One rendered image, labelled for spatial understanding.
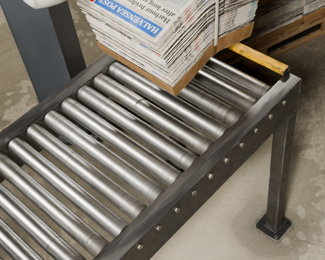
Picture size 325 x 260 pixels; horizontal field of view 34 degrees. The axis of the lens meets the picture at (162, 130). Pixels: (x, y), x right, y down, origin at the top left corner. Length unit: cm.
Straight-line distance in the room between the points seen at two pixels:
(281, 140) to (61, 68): 98
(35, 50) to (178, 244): 96
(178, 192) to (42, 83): 116
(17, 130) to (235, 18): 68
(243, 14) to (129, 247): 67
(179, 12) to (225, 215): 118
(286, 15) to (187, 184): 154
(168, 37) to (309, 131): 141
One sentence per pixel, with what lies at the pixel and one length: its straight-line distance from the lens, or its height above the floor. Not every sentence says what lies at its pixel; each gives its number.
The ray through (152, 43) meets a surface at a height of 113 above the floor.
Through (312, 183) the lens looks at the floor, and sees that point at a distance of 232.
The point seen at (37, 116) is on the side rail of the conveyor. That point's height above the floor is 80.
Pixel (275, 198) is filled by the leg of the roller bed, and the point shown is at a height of 23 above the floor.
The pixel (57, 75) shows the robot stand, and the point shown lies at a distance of 226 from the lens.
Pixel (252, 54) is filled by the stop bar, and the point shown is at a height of 82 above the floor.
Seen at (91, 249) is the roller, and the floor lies 79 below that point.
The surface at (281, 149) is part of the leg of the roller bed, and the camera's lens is 175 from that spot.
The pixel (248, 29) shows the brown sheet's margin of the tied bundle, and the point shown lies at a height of 95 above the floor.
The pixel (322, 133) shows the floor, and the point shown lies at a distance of 250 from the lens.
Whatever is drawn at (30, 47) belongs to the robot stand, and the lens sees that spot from 220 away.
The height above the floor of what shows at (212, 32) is 103.
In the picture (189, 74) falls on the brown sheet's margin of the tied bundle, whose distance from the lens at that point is 134.
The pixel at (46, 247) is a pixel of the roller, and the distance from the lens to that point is 131.
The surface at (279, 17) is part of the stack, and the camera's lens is 267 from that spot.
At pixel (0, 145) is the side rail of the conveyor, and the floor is 80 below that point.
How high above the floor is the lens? 188
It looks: 49 degrees down
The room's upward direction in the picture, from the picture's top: 9 degrees counter-clockwise
